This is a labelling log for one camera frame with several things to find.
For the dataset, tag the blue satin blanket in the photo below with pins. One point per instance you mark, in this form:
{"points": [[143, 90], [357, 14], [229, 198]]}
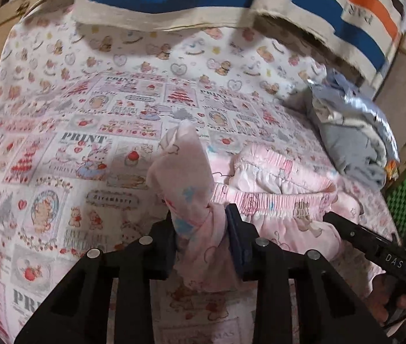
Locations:
{"points": [[368, 114]]}

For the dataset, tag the pink printed pants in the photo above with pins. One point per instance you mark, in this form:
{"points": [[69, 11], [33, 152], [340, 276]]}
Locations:
{"points": [[289, 193]]}

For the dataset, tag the person's right hand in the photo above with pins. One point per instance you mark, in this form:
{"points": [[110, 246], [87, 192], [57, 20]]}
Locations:
{"points": [[382, 301]]}

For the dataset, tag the brown wooden wardrobe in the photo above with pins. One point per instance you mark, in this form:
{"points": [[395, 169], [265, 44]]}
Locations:
{"points": [[403, 89]]}

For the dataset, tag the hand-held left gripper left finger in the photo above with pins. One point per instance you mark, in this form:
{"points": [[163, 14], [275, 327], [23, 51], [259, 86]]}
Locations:
{"points": [[167, 238]]}

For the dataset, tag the patchwork printed bed sheet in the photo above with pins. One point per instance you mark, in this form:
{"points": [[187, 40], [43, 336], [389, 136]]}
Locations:
{"points": [[63, 172]]}

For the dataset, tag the white bear-print sheet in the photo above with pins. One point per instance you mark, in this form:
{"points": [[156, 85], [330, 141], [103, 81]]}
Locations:
{"points": [[117, 50]]}

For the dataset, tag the grey folded blanket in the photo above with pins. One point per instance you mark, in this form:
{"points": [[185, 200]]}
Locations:
{"points": [[353, 150]]}

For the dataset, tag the green plastic basket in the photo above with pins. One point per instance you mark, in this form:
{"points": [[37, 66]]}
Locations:
{"points": [[398, 200]]}

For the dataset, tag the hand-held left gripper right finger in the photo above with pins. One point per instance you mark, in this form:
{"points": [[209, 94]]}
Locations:
{"points": [[233, 236]]}

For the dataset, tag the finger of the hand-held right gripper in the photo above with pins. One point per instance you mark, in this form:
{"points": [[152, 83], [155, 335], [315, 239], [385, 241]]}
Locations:
{"points": [[346, 227]]}

